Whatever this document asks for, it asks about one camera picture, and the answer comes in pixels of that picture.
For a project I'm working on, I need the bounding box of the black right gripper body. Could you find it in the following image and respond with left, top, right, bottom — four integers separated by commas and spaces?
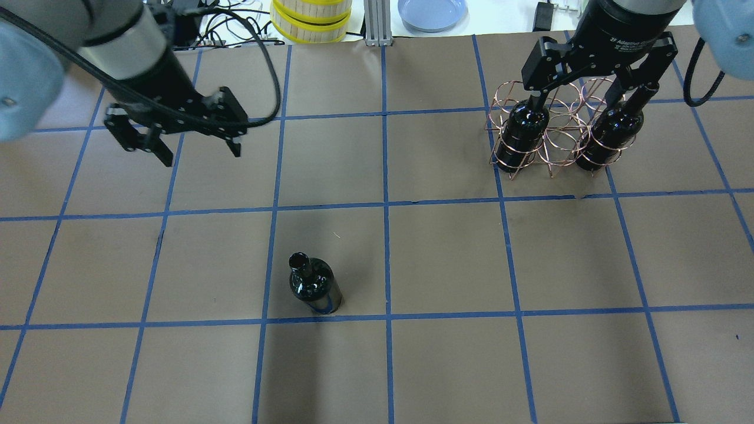
521, 1, 678, 92

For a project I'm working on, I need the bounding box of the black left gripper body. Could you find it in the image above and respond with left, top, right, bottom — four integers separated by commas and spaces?
103, 50, 248, 151

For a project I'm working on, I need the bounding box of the dark glass wine bottle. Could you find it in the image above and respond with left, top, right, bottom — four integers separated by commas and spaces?
289, 252, 343, 314

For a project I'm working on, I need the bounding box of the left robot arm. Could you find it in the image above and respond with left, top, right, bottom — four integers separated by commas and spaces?
2, 1, 247, 167

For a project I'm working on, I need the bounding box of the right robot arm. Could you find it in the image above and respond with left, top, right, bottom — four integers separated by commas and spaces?
521, 1, 752, 112

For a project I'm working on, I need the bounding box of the dark bottle in rack corner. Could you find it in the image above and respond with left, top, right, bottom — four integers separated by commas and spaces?
495, 99, 550, 174

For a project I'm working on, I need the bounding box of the dark bottle in rack end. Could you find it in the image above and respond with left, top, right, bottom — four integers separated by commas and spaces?
576, 81, 660, 173

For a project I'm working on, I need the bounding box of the black power brick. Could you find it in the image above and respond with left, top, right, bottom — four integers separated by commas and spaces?
531, 1, 555, 32

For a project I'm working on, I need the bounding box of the blue plate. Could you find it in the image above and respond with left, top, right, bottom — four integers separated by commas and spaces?
398, 1, 468, 33

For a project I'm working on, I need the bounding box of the copper wire wine rack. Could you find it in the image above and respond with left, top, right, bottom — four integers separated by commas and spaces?
485, 76, 637, 180

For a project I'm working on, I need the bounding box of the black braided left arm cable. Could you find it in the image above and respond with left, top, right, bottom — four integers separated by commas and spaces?
0, 5, 282, 129

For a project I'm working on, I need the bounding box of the aluminium frame post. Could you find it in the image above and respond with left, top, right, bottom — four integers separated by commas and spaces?
363, 0, 393, 47

